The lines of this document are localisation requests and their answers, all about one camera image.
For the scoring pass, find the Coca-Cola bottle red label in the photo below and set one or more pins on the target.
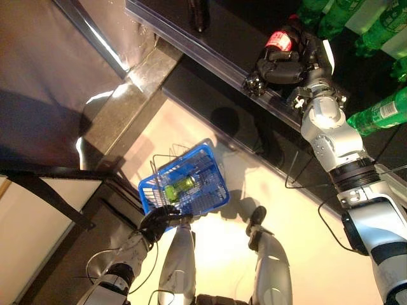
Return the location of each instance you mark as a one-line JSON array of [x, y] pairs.
[[280, 39], [198, 16]]

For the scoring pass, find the robot left arm silver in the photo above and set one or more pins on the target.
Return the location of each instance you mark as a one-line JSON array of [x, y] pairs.
[[127, 254]]

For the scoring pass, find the black shelf with clear rail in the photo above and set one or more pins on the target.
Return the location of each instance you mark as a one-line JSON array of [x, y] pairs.
[[229, 38], [197, 92]]

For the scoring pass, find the dark perforated upright post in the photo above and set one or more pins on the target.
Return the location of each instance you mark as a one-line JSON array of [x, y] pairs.
[[51, 193]]

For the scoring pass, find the robot left hand black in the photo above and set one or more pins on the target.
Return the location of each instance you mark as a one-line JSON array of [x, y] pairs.
[[155, 222]]

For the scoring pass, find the white panel board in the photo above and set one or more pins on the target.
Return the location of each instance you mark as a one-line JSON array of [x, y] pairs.
[[25, 222]]

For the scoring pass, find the blue plastic shopping basket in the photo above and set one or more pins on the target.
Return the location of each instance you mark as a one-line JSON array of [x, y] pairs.
[[206, 190]]

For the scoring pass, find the robot right arm silver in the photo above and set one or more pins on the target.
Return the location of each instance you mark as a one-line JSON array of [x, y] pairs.
[[334, 133]]

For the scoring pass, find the robot right hand black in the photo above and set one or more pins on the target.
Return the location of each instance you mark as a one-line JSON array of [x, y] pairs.
[[286, 71]]

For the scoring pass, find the robot torso dark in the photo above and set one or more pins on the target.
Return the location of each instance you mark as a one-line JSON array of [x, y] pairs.
[[222, 300]]

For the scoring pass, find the dark metal wall strip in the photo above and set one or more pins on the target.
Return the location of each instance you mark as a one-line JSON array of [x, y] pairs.
[[95, 35]]

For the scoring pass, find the green bottle in basket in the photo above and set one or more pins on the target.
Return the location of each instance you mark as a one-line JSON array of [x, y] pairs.
[[181, 187]]

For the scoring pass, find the dark granite plinth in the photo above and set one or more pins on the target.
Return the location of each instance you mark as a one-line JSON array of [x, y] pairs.
[[133, 105]]

